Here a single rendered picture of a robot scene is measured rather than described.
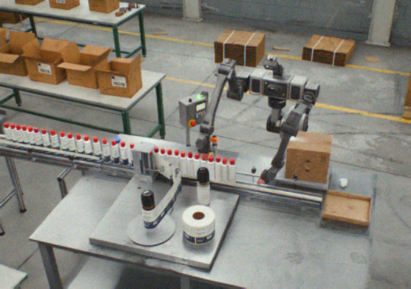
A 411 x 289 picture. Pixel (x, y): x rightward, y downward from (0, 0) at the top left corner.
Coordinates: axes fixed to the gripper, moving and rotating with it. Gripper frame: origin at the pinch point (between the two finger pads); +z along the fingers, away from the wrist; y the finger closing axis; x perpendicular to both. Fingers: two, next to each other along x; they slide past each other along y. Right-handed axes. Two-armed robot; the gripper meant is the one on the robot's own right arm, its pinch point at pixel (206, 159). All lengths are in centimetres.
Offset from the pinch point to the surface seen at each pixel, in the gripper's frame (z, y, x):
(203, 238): 28, 12, -44
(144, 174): 24, -48, 4
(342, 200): 35, 88, 28
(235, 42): 72, -94, 412
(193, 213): 17.7, 2.4, -34.3
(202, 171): 1.7, 0.9, -11.4
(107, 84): 23, -146, 135
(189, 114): -21.5, -17.3, 18.3
